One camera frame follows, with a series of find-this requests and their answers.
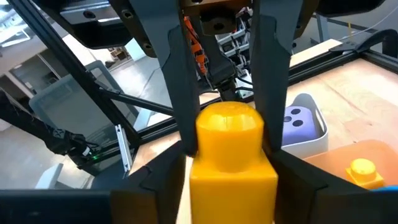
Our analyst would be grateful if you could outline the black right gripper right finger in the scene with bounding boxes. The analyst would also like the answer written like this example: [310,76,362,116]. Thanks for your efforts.
[269,149,329,224]

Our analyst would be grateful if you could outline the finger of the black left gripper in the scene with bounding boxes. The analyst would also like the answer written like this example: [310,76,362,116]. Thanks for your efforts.
[249,0,304,154]
[129,0,201,156]

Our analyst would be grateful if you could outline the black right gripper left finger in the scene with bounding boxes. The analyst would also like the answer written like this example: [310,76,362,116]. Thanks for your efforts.
[110,141,187,224]

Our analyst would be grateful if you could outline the orange translucent plastic bin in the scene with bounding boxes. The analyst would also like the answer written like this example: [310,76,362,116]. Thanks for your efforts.
[303,139,398,190]

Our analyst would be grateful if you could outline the purple foam die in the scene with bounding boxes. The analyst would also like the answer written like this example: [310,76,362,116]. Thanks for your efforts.
[282,105,318,146]

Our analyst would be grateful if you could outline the yellow toy block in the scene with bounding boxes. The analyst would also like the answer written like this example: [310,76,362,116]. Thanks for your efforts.
[189,101,279,224]
[345,157,386,190]

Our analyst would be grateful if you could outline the blue toy block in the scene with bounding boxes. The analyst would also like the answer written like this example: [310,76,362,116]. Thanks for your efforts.
[371,185,398,192]

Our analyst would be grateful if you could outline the grey plastic bin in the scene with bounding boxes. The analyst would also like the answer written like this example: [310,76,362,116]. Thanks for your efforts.
[281,93,330,160]

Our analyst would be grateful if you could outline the translucent grey storage tote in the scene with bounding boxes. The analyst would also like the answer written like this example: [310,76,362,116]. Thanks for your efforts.
[29,60,156,131]

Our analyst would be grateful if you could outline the orange wire bundle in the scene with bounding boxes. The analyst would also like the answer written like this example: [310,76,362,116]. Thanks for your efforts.
[183,16,208,76]

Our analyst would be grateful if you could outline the silver metal bracket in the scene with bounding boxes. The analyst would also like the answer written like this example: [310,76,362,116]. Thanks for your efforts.
[114,124,133,174]

